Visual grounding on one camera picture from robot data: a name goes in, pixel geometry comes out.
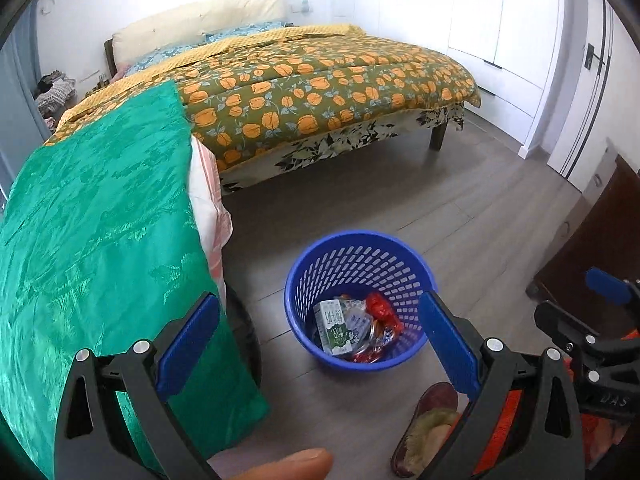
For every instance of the yellow blanket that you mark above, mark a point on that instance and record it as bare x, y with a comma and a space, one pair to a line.
225, 45

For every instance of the teal floral pillow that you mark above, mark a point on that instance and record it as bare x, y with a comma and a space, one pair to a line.
160, 57
250, 30

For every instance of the brown slipper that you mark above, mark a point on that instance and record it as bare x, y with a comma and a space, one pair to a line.
425, 435

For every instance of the orange print quilt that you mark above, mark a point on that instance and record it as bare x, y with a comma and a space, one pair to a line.
325, 85

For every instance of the grey blue curtain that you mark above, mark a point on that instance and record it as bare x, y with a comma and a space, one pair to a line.
20, 110

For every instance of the person's orange pants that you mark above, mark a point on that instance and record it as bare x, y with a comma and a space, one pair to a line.
511, 410

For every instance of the red crushed can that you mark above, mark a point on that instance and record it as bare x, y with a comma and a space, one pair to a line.
375, 350

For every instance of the white wardrobe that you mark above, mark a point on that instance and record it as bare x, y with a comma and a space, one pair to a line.
475, 10

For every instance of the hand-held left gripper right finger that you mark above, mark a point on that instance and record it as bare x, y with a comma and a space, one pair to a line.
450, 345

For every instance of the person's left hand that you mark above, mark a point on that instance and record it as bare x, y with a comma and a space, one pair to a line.
290, 465

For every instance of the beige headboard cushion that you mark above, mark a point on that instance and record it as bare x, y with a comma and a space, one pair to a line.
200, 15

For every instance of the white door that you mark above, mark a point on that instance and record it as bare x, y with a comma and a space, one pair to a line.
600, 110

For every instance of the brown wooden cabinet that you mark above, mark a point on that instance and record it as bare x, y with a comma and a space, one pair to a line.
600, 235

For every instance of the leaf print bed skirt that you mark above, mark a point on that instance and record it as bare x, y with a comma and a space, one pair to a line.
310, 147

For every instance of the blue plastic waste basket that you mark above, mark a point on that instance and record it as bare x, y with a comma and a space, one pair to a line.
350, 260

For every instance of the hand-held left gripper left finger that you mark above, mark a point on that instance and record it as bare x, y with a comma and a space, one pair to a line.
187, 347

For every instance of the pile of clothes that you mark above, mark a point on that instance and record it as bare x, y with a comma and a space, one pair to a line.
55, 92

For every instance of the pink striped white quilt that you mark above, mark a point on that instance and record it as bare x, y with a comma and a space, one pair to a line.
207, 210

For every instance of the red foil wrapper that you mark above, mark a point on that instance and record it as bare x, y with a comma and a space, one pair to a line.
382, 310

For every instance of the white milk carton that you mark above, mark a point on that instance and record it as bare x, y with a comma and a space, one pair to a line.
332, 327

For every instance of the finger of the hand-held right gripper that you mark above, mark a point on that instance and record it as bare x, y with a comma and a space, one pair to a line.
565, 325
607, 285

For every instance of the green patterned cloth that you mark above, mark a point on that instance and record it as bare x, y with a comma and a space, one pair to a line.
100, 235

